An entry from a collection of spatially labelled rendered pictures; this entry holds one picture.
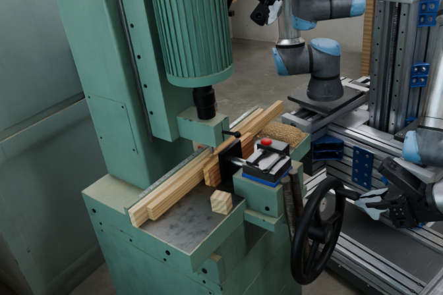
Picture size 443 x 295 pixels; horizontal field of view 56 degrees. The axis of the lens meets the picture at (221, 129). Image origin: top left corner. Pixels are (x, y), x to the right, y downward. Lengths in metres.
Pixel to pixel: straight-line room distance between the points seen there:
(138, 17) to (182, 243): 0.56
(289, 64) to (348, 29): 2.90
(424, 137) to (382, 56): 0.64
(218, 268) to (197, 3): 0.65
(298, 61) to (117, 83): 0.77
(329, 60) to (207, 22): 0.81
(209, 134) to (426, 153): 0.54
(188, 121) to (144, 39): 0.25
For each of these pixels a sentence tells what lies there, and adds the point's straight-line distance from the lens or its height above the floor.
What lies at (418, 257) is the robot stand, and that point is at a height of 0.21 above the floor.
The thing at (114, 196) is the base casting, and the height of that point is 0.80.
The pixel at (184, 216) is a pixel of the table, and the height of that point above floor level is 0.90.
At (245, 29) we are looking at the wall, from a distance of 5.13.
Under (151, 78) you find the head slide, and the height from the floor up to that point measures 1.20.
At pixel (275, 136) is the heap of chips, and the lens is 1.32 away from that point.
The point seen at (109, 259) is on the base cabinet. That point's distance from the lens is 1.62.
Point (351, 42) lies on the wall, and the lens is 4.57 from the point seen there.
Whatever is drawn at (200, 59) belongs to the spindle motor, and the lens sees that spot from 1.00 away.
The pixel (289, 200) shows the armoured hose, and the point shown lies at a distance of 1.08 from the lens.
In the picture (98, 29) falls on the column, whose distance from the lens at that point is 1.16.
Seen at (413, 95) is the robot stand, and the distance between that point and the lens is 1.74.
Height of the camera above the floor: 1.61
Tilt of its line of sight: 30 degrees down
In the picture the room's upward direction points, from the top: 7 degrees counter-clockwise
